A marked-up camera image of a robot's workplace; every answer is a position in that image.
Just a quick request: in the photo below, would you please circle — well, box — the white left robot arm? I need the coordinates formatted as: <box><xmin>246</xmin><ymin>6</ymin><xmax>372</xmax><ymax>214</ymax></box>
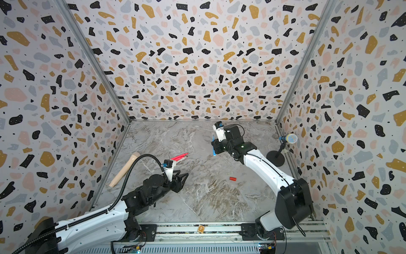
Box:
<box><xmin>24</xmin><ymin>170</ymin><xmax>188</xmax><ymax>254</ymax></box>

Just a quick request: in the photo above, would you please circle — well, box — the aluminium corner post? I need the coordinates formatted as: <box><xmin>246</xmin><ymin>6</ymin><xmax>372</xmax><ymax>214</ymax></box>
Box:
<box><xmin>277</xmin><ymin>1</ymin><xmax>352</xmax><ymax>200</ymax></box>
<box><xmin>55</xmin><ymin>1</ymin><xmax>131</xmax><ymax>206</ymax></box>

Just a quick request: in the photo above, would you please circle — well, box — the pink highlighter pen lower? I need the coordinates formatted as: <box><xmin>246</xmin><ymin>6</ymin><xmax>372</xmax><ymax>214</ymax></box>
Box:
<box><xmin>171</xmin><ymin>156</ymin><xmax>186</xmax><ymax>162</ymax></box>

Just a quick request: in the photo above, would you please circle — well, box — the pink highlighter pen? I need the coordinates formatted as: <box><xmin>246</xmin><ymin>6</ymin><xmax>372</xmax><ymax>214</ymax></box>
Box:
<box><xmin>171</xmin><ymin>156</ymin><xmax>186</xmax><ymax>162</ymax></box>
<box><xmin>171</xmin><ymin>153</ymin><xmax>188</xmax><ymax>162</ymax></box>

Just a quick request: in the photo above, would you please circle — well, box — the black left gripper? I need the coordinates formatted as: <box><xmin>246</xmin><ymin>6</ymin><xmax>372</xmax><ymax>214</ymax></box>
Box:
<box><xmin>149</xmin><ymin>169</ymin><xmax>189</xmax><ymax>206</ymax></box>

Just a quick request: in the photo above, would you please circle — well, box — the beige toy microphone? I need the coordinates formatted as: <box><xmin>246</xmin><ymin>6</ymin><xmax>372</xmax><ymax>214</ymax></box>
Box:
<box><xmin>109</xmin><ymin>152</ymin><xmax>141</xmax><ymax>188</ymax></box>

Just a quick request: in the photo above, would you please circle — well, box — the aluminium corner post right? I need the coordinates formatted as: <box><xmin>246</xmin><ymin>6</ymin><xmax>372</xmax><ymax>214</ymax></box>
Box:
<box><xmin>277</xmin><ymin>1</ymin><xmax>352</xmax><ymax>200</ymax></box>

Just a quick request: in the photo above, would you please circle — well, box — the small brown tag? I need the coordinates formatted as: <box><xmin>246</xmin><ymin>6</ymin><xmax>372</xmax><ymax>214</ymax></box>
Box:
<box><xmin>197</xmin><ymin>225</ymin><xmax>205</xmax><ymax>233</ymax></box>

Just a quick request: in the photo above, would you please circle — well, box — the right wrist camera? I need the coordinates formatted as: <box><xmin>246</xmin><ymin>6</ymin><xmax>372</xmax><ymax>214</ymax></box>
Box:
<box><xmin>213</xmin><ymin>121</ymin><xmax>245</xmax><ymax>142</ymax></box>

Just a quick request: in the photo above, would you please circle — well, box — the blue toy microphone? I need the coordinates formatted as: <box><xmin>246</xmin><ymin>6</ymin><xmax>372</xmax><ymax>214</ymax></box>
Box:
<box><xmin>279</xmin><ymin>133</ymin><xmax>298</xmax><ymax>144</ymax></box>

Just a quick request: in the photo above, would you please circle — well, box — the black corrugated cable hose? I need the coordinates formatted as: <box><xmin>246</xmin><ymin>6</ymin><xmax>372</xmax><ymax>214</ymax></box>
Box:
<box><xmin>12</xmin><ymin>154</ymin><xmax>167</xmax><ymax>254</ymax></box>

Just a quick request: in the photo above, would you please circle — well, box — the pink highlighter pen upper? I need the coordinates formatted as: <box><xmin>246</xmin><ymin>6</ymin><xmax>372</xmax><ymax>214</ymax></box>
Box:
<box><xmin>171</xmin><ymin>153</ymin><xmax>188</xmax><ymax>162</ymax></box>

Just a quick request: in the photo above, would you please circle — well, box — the aluminium corner post left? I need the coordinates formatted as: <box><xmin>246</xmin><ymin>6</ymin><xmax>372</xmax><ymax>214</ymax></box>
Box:
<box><xmin>55</xmin><ymin>1</ymin><xmax>131</xmax><ymax>206</ymax></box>

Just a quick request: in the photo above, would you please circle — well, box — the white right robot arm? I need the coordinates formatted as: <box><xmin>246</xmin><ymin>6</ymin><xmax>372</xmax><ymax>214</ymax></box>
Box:
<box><xmin>211</xmin><ymin>139</ymin><xmax>314</xmax><ymax>239</ymax></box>

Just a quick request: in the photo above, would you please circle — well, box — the blue highlighter pen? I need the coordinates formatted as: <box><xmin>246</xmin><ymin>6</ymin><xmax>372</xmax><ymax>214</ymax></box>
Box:
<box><xmin>211</xmin><ymin>134</ymin><xmax>217</xmax><ymax>156</ymax></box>

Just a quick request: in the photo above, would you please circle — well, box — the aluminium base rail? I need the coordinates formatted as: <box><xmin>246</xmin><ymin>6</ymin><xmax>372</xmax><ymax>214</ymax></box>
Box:
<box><xmin>77</xmin><ymin>221</ymin><xmax>335</xmax><ymax>254</ymax></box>

